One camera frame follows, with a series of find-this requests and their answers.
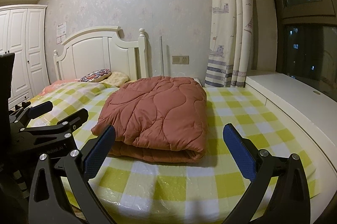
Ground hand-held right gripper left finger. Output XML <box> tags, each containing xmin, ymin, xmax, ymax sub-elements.
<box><xmin>28</xmin><ymin>124</ymin><xmax>116</xmax><ymax>224</ymax></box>

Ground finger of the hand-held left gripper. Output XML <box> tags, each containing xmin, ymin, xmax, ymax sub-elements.
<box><xmin>14</xmin><ymin>100</ymin><xmax>53</xmax><ymax>123</ymax></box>
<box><xmin>20</xmin><ymin>108</ymin><xmax>89</xmax><ymax>140</ymax></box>

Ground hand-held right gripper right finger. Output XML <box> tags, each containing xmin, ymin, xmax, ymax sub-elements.
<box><xmin>222</xmin><ymin>123</ymin><xmax>311</xmax><ymax>224</ymax></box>

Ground rust quilted jacket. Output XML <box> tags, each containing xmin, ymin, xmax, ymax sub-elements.
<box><xmin>91</xmin><ymin>76</ymin><xmax>207</xmax><ymax>163</ymax></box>

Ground yellow checkered bed sheet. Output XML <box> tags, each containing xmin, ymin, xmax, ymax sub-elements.
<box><xmin>26</xmin><ymin>81</ymin><xmax>320</xmax><ymax>224</ymax></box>

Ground patterned round pillow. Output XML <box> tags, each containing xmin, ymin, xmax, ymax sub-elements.
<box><xmin>79</xmin><ymin>70</ymin><xmax>112</xmax><ymax>83</ymax></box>

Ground white wardrobe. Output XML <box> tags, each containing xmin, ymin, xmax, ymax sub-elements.
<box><xmin>0</xmin><ymin>4</ymin><xmax>50</xmax><ymax>110</ymax></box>

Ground cream yellow pillow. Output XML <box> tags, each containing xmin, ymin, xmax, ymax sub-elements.
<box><xmin>103</xmin><ymin>72</ymin><xmax>130</xmax><ymax>87</ymax></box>

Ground white wooden headboard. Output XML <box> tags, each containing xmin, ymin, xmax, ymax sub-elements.
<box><xmin>53</xmin><ymin>26</ymin><xmax>149</xmax><ymax>81</ymax></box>

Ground white window bench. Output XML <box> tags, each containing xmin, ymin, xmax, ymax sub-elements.
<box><xmin>245</xmin><ymin>73</ymin><xmax>337</xmax><ymax>188</ymax></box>

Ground grey pole lamp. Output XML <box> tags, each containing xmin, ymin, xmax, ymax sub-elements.
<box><xmin>159</xmin><ymin>35</ymin><xmax>166</xmax><ymax>77</ymax></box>

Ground dark window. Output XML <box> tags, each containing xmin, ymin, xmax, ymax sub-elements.
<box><xmin>261</xmin><ymin>0</ymin><xmax>337</xmax><ymax>98</ymax></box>

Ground cream ship-print curtain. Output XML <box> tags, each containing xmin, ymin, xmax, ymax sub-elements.
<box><xmin>205</xmin><ymin>0</ymin><xmax>254</xmax><ymax>88</ymax></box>

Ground wall paper notices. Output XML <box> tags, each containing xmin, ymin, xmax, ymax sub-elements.
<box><xmin>56</xmin><ymin>21</ymin><xmax>68</xmax><ymax>44</ymax></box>

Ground gold wall outlet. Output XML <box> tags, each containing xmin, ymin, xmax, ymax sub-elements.
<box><xmin>172</xmin><ymin>56</ymin><xmax>189</xmax><ymax>65</ymax></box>

